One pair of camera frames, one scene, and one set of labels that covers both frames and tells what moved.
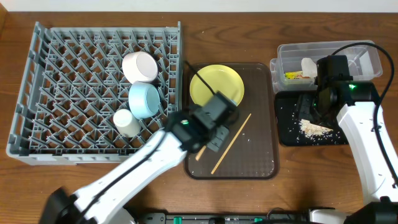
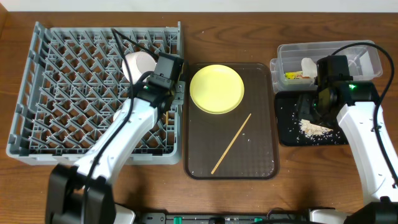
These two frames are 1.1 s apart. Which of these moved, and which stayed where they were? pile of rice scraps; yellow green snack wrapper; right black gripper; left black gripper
Moved: left black gripper
Stayed: right black gripper; yellow green snack wrapper; pile of rice scraps
